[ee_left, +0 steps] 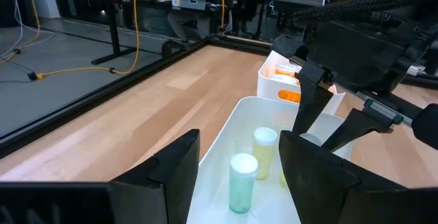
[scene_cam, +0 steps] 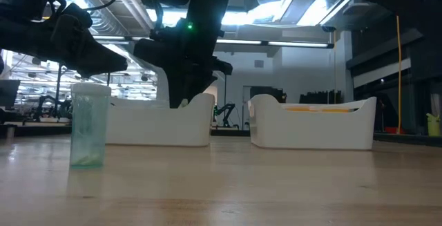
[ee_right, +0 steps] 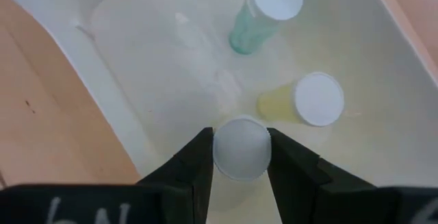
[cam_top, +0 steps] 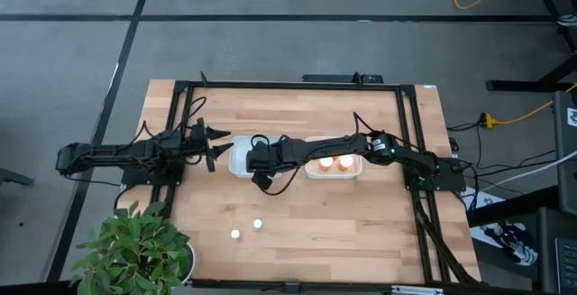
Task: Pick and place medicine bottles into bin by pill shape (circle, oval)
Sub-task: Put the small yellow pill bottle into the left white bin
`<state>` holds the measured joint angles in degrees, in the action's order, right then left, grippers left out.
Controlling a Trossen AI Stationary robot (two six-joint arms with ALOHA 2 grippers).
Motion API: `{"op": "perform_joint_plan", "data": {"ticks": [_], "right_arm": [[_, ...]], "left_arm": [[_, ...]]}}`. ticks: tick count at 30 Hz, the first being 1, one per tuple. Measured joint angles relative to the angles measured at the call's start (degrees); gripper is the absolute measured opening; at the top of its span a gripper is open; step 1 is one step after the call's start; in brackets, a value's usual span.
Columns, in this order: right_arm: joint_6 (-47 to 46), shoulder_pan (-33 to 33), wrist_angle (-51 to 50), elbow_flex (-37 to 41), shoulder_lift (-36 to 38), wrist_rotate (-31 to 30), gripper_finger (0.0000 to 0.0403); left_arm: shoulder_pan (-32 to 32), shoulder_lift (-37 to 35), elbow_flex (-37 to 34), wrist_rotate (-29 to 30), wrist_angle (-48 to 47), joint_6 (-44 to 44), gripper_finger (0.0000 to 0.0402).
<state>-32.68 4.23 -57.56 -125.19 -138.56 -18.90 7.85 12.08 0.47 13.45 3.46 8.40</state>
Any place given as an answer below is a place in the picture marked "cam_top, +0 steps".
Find yellow extension cable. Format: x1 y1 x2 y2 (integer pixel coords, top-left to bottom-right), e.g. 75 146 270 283
479 82 577 129

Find black cabinet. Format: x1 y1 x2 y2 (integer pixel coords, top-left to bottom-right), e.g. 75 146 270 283
553 90 577 216

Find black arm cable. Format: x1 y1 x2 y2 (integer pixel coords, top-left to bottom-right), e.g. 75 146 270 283
178 96 207 129
250 134 303 197

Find black and white shoes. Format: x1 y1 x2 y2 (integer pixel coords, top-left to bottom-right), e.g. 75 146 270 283
468 220 540 267

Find black desk leg frame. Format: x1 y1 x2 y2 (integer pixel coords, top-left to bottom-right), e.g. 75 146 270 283
485 0 577 93

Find white plant pot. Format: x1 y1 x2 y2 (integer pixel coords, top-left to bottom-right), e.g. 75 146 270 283
178 240 198 286

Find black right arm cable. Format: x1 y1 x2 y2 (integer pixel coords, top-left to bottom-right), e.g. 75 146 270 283
250 134 303 197

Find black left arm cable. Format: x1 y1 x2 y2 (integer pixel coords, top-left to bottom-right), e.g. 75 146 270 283
178 96 207 129

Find grey furniture foot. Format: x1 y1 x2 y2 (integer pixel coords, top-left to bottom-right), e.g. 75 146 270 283
0 167 36 188

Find black equipment case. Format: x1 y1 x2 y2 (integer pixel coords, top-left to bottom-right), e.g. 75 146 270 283
536 207 577 294

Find green leafy plant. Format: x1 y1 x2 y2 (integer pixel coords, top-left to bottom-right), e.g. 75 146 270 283
69 199 193 295

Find white cable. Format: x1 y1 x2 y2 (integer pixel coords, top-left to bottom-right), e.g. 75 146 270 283
477 150 577 193

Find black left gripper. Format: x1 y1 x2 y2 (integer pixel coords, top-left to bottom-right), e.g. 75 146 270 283
187 117 235 173

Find black aluminium rig frame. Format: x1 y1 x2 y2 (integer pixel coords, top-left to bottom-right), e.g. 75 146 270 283
151 71 481 294

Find silver bracket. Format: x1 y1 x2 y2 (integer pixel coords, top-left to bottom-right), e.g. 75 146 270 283
390 284 445 295

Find white plastic bin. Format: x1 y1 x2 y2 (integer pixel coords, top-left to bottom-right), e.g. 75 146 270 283
304 135 363 180
227 134 289 180

